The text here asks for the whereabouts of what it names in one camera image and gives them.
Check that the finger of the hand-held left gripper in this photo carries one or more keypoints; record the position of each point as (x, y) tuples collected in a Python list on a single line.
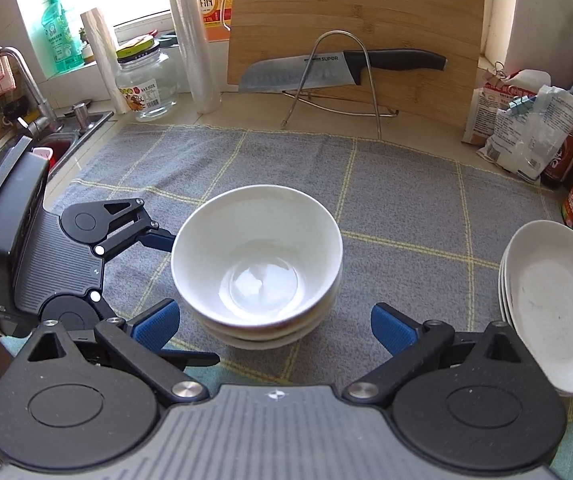
[(159, 241), (201, 359)]

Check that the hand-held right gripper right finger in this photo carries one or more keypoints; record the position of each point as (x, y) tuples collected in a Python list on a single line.
[(391, 327)]

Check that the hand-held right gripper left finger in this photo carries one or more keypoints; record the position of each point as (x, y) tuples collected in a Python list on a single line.
[(156, 322)]

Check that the red basin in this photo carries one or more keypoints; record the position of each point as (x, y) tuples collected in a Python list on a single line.
[(61, 150)]

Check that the grey checked mat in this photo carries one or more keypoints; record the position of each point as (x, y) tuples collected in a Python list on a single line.
[(406, 195)]

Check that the round steel sink knob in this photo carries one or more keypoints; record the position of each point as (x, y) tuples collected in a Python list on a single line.
[(82, 115)]

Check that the steel faucet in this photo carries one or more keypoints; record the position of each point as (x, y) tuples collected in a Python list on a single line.
[(31, 90)]

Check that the glass jar with label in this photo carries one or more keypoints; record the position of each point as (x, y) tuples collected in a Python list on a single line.
[(146, 90)]

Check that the small cling film roll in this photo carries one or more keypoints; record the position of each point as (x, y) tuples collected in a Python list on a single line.
[(104, 60)]

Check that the green dish soap bottle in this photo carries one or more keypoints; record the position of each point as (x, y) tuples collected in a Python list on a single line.
[(61, 40)]

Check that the large cling film roll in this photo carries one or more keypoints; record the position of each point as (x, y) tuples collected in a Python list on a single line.
[(191, 35)]

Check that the orange and white bag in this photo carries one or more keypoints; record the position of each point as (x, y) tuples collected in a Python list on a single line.
[(481, 115)]

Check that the orange cooking wine bottle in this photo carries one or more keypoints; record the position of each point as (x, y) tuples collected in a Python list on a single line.
[(214, 5)]

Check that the white and blue bag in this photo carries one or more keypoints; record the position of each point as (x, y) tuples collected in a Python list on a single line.
[(541, 135)]

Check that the green binder clip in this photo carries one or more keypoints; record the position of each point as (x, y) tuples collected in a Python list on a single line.
[(519, 104)]

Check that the metal binder clip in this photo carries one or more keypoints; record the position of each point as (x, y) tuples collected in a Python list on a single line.
[(496, 71)]

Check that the bamboo cutting board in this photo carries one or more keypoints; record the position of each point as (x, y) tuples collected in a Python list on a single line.
[(366, 10)]

